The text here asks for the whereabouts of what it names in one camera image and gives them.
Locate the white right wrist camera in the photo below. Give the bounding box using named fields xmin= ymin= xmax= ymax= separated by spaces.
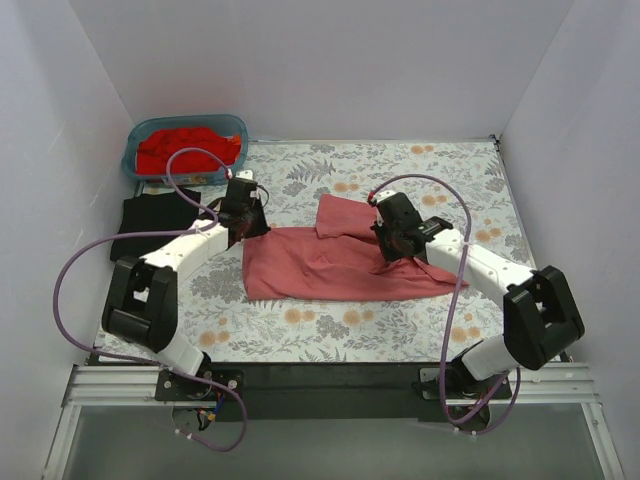
xmin=367 ymin=189 xmax=396 ymax=205

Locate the pink t shirt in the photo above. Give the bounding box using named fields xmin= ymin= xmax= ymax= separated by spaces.
xmin=242 ymin=194 xmax=457 ymax=302

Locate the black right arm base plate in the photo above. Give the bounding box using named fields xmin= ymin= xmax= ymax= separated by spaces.
xmin=411 ymin=366 xmax=512 ymax=400

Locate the floral patterned table mat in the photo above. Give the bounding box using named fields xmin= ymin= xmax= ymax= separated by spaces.
xmin=92 ymin=140 xmax=559 ymax=364

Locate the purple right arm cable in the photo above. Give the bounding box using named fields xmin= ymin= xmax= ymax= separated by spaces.
xmin=368 ymin=173 xmax=523 ymax=435

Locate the folded black t shirt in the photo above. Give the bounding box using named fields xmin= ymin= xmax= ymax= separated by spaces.
xmin=110 ymin=192 xmax=199 ymax=262

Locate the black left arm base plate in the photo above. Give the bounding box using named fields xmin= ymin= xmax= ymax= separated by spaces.
xmin=154 ymin=369 xmax=244 ymax=401

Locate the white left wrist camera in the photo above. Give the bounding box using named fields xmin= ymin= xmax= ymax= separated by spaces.
xmin=225 ymin=169 xmax=255 ymax=181

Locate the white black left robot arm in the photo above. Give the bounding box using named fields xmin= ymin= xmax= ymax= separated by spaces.
xmin=101 ymin=170 xmax=270 ymax=400

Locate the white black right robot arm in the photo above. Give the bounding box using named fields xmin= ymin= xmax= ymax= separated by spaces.
xmin=369 ymin=190 xmax=585 ymax=398

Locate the aluminium frame rail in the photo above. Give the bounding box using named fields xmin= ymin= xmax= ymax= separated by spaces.
xmin=42 ymin=364 xmax=159 ymax=479

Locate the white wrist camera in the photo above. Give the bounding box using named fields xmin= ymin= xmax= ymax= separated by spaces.
xmin=225 ymin=169 xmax=255 ymax=181
xmin=367 ymin=189 xmax=396 ymax=205

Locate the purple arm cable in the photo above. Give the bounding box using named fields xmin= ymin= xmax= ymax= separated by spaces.
xmin=368 ymin=173 xmax=523 ymax=435
xmin=53 ymin=148 xmax=250 ymax=454

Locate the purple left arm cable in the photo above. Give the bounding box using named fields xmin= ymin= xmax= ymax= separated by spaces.
xmin=53 ymin=148 xmax=250 ymax=454

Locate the red t shirt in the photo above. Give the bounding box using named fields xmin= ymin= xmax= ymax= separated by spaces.
xmin=135 ymin=127 xmax=242 ymax=177

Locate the teal plastic laundry basket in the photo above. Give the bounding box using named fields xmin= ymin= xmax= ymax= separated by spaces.
xmin=121 ymin=114 xmax=248 ymax=186

